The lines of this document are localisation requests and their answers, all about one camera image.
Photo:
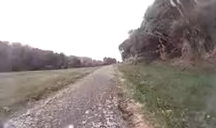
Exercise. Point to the grey gravel path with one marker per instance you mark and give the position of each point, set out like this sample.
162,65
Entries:
91,100

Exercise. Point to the grass verge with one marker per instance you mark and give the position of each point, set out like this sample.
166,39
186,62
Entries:
171,95

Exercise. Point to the robot's own part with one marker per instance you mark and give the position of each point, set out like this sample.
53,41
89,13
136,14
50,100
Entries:
71,126

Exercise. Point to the row of trees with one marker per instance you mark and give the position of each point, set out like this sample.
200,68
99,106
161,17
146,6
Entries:
177,30
24,58

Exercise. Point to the grass field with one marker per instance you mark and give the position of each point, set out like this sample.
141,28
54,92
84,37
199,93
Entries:
24,86

